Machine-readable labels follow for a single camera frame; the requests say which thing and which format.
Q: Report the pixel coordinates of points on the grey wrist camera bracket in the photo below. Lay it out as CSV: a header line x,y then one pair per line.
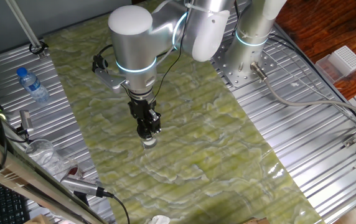
x,y
109,79

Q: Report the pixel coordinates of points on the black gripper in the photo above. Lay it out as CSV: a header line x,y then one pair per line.
x,y
140,109

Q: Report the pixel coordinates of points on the brown wooden block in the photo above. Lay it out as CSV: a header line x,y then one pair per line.
x,y
255,221

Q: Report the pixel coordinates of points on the water bottle with blue cap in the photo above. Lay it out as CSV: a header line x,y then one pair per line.
x,y
35,87

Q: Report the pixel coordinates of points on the black keyboard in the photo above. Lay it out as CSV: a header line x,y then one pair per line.
x,y
3,205

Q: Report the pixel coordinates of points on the black camera stand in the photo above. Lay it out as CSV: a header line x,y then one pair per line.
x,y
81,198
22,131

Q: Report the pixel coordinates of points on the clear glass jar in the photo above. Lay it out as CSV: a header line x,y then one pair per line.
x,y
150,143

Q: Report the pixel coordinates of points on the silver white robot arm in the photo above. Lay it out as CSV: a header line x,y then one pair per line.
x,y
140,43

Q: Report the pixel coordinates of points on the white pipette tip box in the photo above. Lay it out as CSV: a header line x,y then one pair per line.
x,y
347,59

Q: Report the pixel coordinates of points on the green marble pattern mat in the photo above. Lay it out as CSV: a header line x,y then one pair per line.
x,y
212,171

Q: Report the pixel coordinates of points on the small glass with brown liquid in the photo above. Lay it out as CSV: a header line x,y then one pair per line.
x,y
73,171

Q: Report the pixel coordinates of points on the silver depth camera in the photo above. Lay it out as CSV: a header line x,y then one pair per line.
x,y
26,119
80,185

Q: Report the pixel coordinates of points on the clear plastic box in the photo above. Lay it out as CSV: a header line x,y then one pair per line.
x,y
325,70

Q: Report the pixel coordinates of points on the thin metal pole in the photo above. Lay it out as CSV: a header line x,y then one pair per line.
x,y
25,26

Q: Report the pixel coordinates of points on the small cardboard box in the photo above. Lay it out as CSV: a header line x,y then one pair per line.
x,y
38,219

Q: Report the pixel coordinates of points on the clear glass beaker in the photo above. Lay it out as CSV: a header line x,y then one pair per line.
x,y
41,155

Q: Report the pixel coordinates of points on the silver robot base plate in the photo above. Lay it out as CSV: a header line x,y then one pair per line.
x,y
234,76

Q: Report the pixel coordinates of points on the metal corner bracket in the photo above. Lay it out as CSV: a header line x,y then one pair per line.
x,y
350,142

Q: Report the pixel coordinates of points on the aluminium frame beam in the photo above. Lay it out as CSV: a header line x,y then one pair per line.
x,y
25,179

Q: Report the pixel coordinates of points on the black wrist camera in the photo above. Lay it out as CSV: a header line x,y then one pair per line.
x,y
98,63

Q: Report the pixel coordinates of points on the white crumpled tissue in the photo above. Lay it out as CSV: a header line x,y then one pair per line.
x,y
159,220

